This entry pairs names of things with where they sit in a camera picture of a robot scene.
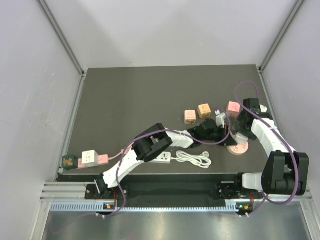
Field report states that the pink power strip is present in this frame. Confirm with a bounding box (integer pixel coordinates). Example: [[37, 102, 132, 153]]
[[78, 154, 109, 169]]

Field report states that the grey slotted cable duct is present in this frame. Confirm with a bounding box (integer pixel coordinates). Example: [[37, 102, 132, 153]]
[[50, 202, 239, 213]]

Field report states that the white cube plug adapter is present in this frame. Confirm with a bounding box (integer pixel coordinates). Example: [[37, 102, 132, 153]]
[[81, 150, 99, 168]]

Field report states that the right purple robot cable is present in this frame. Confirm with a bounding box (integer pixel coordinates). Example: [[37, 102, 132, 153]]
[[234, 81, 302, 218]]

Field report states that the green cube plug adapter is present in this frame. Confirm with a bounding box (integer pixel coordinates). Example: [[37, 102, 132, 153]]
[[61, 154, 79, 171]]

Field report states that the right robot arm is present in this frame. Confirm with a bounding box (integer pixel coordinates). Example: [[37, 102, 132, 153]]
[[232, 98, 310, 198]]

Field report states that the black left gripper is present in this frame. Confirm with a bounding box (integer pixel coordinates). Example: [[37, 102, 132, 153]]
[[201, 124, 237, 147]]

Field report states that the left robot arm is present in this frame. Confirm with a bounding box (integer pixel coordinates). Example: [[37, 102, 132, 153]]
[[94, 118, 237, 199]]

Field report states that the orange cube plug adapter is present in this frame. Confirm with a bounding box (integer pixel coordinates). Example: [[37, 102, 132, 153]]
[[197, 103, 212, 119]]

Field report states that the pink cube plug adapter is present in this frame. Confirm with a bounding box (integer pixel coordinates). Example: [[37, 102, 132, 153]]
[[226, 101, 241, 119]]

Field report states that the white cube plug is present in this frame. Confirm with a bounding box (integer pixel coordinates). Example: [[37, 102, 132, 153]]
[[234, 132, 249, 145]]

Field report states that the white power strip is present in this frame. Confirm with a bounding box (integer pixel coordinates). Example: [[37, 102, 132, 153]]
[[151, 151, 172, 164]]

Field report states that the white power strip cable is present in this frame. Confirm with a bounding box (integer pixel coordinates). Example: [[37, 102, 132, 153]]
[[170, 149, 213, 170]]

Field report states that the light pink deer cube plug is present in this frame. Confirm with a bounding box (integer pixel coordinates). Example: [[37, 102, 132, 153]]
[[184, 110, 197, 125]]

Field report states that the pink round socket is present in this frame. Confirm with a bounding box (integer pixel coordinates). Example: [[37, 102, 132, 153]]
[[226, 142, 249, 156]]

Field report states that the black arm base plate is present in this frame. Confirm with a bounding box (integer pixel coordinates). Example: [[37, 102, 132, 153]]
[[84, 182, 246, 200]]

